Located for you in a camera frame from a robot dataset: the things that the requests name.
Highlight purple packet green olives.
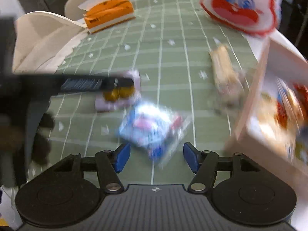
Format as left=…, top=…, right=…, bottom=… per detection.
left=95, top=70, right=141, bottom=112

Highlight blue white candy packet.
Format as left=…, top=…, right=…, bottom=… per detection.
left=117, top=100, right=192, bottom=168

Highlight clear packet beige biscuits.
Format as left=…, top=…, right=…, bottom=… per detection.
left=209, top=43, right=250, bottom=117

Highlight red roast chicken packet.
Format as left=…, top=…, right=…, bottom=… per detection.
left=275, top=79, right=307, bottom=134

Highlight beige chair far left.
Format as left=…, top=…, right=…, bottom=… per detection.
left=64, top=0, right=87, bottom=21

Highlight pink cardboard box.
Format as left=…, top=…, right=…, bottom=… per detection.
left=223, top=31, right=308, bottom=174

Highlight orange tissue box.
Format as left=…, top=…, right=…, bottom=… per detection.
left=78, top=0, right=135, bottom=33

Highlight green checked tablecloth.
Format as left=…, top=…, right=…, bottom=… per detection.
left=26, top=0, right=261, bottom=188

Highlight red white rabbit plush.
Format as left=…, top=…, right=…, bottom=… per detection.
left=199, top=0, right=282, bottom=37

